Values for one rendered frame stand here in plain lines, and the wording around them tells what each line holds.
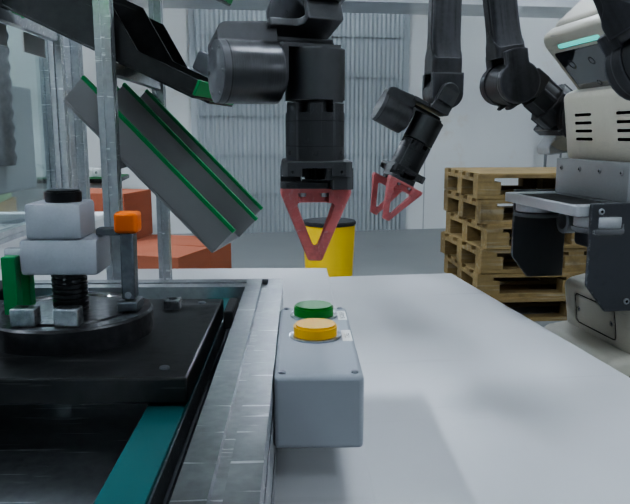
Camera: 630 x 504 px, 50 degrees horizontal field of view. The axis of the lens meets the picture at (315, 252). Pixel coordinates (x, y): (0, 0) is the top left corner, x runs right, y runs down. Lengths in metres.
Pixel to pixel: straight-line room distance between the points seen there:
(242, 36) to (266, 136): 7.39
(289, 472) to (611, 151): 0.78
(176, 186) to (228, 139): 7.10
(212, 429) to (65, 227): 0.24
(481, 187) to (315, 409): 3.74
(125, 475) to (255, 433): 0.08
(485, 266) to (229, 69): 3.75
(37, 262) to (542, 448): 0.47
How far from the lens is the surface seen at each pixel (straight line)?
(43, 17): 0.99
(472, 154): 8.65
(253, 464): 0.40
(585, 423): 0.75
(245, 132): 8.02
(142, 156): 0.93
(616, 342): 1.20
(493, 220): 4.27
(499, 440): 0.69
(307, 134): 0.65
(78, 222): 0.60
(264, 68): 0.63
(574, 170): 1.23
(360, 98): 8.20
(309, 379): 0.53
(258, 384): 0.51
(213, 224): 0.90
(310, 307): 0.68
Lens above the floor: 1.14
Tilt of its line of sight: 10 degrees down
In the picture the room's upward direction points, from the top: straight up
